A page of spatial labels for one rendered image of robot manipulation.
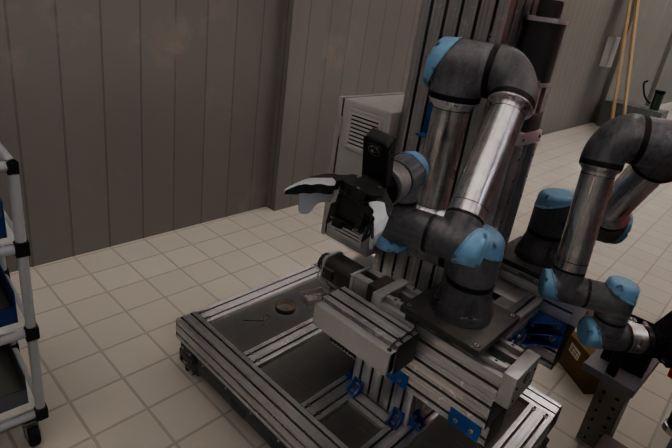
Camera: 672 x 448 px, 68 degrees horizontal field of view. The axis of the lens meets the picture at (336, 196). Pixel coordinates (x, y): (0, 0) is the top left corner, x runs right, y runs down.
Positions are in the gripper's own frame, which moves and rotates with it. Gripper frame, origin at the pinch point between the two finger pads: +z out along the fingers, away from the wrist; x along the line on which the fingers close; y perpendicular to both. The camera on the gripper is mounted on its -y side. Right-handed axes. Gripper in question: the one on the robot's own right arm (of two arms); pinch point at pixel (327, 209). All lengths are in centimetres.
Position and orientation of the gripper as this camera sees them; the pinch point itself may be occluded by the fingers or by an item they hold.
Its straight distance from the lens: 69.1
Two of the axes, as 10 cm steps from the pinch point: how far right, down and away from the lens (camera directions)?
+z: -4.9, 2.7, -8.3
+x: -8.4, -4.1, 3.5
